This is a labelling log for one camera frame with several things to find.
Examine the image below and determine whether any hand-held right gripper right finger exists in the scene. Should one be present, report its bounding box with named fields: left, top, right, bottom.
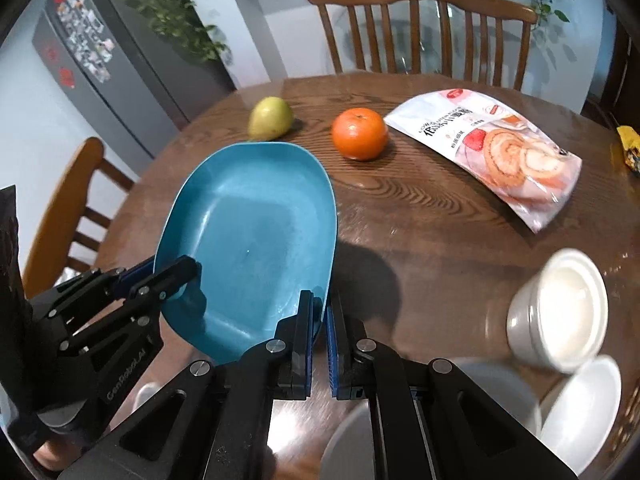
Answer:
left=326, top=292, right=581, bottom=480

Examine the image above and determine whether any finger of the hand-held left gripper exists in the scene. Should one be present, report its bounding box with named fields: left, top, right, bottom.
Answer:
left=127, top=255, right=202, bottom=311
left=112, top=256, right=156, bottom=298

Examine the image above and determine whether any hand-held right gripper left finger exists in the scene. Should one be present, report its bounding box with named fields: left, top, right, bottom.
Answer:
left=57, top=290, right=323, bottom=480

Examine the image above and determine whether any blue plate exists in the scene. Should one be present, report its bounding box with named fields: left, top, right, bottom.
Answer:
left=152, top=141, right=338, bottom=366

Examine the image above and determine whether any white shallow bowl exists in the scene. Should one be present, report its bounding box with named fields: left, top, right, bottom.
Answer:
left=537, top=355, right=622, bottom=476

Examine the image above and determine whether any person's left hand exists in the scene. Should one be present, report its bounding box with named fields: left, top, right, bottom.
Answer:
left=32, top=437, right=68, bottom=471

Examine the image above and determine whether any grey plate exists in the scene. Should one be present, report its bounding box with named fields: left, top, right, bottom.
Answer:
left=320, top=357, right=543, bottom=480

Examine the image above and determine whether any green pear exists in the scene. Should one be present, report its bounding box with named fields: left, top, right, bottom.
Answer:
left=247, top=96, right=294, bottom=142

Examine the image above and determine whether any grey refrigerator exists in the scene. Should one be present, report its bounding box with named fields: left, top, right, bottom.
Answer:
left=31, top=0, right=238, bottom=161

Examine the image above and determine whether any orange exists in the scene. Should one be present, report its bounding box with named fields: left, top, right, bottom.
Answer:
left=331, top=107, right=390, bottom=162

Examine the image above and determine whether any white deep bowl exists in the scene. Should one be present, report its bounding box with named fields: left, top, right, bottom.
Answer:
left=506, top=248, right=609, bottom=374

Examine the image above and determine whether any group of fridge magnets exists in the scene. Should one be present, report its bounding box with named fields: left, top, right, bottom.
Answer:
left=45, top=0, right=117, bottom=88

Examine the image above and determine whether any cake roll snack bag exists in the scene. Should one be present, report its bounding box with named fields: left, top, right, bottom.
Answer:
left=383, top=88, right=584, bottom=234

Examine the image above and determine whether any green leafy plant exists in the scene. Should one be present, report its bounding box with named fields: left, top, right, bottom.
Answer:
left=105, top=0, right=233, bottom=63

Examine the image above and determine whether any yellow snack packet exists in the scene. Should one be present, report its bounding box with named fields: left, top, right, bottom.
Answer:
left=616, top=126, right=640, bottom=176

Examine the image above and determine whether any dark wooden cabinet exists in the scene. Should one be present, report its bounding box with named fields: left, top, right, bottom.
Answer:
left=580, top=10, right=637, bottom=116

